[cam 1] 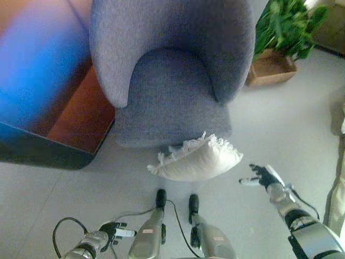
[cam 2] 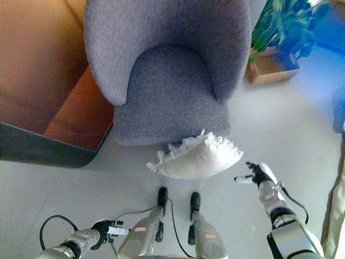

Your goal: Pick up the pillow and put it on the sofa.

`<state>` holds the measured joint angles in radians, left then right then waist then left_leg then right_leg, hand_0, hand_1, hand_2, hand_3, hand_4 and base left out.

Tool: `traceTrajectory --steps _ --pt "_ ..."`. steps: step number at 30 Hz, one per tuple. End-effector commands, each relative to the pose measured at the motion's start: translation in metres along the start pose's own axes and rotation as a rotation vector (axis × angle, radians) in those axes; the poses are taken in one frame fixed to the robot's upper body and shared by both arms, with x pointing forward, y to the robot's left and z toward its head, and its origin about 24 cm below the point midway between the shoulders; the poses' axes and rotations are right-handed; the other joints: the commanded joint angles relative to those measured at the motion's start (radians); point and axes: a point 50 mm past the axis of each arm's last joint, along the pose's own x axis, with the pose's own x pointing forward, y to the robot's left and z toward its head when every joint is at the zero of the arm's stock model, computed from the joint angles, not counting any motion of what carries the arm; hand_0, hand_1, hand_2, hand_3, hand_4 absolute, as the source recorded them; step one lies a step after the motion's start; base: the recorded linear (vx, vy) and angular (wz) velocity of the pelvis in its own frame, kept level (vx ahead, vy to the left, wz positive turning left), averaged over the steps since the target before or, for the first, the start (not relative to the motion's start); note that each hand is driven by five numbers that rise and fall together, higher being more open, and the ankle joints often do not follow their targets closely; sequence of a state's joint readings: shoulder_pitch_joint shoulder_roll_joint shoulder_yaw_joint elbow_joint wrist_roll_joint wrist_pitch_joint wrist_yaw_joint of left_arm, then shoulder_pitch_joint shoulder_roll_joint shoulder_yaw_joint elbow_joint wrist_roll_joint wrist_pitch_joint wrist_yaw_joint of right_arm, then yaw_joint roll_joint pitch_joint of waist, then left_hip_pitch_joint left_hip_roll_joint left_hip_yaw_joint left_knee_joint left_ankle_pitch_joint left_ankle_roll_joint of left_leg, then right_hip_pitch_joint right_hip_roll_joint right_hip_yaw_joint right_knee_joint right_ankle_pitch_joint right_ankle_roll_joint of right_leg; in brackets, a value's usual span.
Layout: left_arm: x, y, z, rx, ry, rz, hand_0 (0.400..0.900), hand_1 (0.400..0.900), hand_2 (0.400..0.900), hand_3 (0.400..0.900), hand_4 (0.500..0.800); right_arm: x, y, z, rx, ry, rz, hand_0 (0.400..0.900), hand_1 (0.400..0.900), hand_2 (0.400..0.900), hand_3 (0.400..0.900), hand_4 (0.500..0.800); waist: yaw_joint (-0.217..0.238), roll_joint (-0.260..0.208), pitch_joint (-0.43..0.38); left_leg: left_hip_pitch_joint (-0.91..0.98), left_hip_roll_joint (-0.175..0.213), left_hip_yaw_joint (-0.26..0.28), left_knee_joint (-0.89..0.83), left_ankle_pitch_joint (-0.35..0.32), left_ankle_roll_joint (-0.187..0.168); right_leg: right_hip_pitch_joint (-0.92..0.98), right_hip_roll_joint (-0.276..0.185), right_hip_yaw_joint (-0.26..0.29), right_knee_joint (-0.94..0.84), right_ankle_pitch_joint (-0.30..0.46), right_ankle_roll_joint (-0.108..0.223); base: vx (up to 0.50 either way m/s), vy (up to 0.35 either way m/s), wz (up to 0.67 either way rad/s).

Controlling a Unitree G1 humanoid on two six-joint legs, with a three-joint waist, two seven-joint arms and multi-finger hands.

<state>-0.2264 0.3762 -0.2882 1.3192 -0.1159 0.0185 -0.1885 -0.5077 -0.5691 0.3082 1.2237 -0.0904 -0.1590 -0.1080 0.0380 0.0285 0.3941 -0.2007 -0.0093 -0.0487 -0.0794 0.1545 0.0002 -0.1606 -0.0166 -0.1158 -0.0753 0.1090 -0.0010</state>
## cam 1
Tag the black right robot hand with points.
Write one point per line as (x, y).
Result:
(262, 174)

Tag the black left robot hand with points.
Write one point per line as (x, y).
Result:
(111, 230)

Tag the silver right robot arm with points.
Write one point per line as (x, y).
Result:
(299, 215)

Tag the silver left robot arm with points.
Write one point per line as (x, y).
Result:
(86, 245)

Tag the white fringed pillow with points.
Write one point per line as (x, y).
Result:
(200, 162)

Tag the grey fabric armchair sofa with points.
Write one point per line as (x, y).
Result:
(172, 67)

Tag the silver left robot leg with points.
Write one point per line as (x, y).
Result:
(148, 234)

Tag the silver robot leg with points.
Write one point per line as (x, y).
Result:
(213, 237)
(148, 234)

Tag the black left robot foot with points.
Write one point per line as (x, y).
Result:
(161, 197)

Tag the black robot foot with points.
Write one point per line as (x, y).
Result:
(161, 197)
(194, 204)

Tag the black right robot foot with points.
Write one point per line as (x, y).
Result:
(194, 204)

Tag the beige fabric curtain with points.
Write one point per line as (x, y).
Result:
(337, 167)

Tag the silver right robot leg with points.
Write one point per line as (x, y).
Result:
(213, 237)

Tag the tan wooden planter box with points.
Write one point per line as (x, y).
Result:
(272, 69)

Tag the green leafy potted plant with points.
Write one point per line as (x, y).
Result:
(285, 27)

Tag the glossy wooden table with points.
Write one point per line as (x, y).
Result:
(45, 89)

